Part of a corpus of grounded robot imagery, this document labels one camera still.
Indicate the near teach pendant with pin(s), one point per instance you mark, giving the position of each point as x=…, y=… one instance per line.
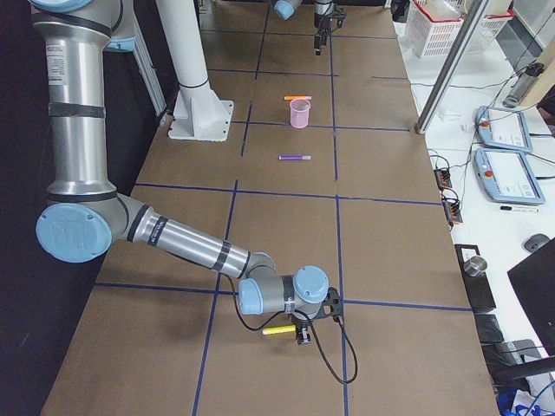
x=507, y=177

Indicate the white pedestal column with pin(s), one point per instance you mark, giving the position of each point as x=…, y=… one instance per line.
x=198, y=114

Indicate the yellow highlighter pen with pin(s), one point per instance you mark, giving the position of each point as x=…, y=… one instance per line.
x=279, y=330

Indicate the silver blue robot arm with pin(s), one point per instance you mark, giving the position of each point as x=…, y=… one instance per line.
x=324, y=14
x=86, y=213

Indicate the black white marker pen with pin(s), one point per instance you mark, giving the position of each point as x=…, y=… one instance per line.
x=522, y=209

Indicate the far teach pendant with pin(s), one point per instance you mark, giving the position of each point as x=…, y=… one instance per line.
x=503, y=128

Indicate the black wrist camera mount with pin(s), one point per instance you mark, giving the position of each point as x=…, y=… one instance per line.
x=331, y=306

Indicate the teach pendant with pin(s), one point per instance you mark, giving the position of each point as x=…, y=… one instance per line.
x=507, y=177
x=503, y=128

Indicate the black monitor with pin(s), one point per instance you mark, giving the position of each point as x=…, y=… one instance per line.
x=533, y=283

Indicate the white basket red rim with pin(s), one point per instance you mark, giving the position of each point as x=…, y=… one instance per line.
x=431, y=36

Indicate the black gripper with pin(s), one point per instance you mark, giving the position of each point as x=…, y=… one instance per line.
x=300, y=323
x=322, y=21

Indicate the purple highlighter pen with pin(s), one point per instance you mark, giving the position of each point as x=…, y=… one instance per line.
x=294, y=157

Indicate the orange highlighter pen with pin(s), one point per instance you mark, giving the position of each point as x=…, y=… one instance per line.
x=297, y=97

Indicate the metal cup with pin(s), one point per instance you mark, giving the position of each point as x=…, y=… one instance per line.
x=475, y=266

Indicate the aluminium frame post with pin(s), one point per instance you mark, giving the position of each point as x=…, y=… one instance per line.
x=460, y=46

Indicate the pink mesh pen holder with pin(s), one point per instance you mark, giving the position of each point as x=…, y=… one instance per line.
x=299, y=113

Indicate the black water bottle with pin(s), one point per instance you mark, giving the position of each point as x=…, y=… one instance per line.
x=524, y=83

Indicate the orange black connector block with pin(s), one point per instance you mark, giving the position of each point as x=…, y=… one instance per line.
x=443, y=178

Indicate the black computer mouse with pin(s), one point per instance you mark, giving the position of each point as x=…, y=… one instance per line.
x=535, y=242

